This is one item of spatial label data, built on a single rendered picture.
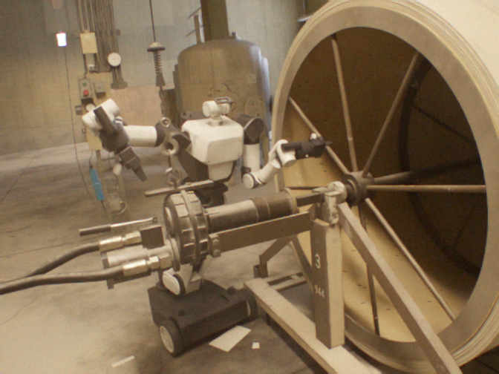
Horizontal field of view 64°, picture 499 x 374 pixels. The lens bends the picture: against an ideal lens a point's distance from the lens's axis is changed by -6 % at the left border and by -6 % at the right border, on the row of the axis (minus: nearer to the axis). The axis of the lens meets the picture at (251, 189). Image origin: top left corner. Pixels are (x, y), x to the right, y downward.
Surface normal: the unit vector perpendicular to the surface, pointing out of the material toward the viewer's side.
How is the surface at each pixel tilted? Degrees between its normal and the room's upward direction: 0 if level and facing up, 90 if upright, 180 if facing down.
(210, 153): 109
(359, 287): 24
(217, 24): 90
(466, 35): 44
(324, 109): 114
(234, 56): 90
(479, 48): 49
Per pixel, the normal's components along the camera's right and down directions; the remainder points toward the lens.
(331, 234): 0.40, 0.18
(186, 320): 0.36, -0.59
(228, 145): 0.59, 0.44
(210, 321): 0.61, 0.13
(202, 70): -0.36, 0.26
